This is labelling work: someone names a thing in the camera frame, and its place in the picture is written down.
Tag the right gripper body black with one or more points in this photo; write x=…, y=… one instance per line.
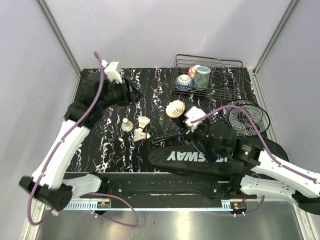
x=201, y=134

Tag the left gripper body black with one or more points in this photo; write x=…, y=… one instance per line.
x=118, y=94

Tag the black shuttlecock tube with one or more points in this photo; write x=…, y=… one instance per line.
x=183, y=128

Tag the white feather shuttlecock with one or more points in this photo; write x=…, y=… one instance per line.
x=143, y=121
x=139, y=135
x=127, y=125
x=175, y=109

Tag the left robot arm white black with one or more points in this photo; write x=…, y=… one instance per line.
x=48, y=180

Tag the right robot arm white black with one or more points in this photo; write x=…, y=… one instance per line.
x=257, y=170

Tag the black badminton racket lower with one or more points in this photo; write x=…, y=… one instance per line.
x=239, y=129

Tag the black badminton racket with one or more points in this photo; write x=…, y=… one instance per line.
x=233, y=116
x=239, y=129

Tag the black badminton racket upper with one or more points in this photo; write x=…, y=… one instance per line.
x=233, y=116

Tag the black Crossway racket bag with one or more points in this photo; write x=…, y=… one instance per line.
x=188, y=160

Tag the blue white patterned bowl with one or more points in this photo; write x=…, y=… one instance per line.
x=183, y=83

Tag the light blue butterfly cup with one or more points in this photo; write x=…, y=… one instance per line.
x=202, y=78

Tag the red white patterned cup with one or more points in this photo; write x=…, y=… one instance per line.
x=192, y=71

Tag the small pink object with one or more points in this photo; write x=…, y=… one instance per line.
x=55, y=213

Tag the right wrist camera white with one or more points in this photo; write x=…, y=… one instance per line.
x=194, y=113

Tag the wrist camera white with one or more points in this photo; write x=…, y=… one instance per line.
x=194, y=113
x=112, y=71

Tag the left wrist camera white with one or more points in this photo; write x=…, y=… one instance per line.
x=112, y=71

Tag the dark wire dish rack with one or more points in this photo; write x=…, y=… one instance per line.
x=225, y=81

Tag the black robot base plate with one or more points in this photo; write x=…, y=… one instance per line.
x=167, y=190

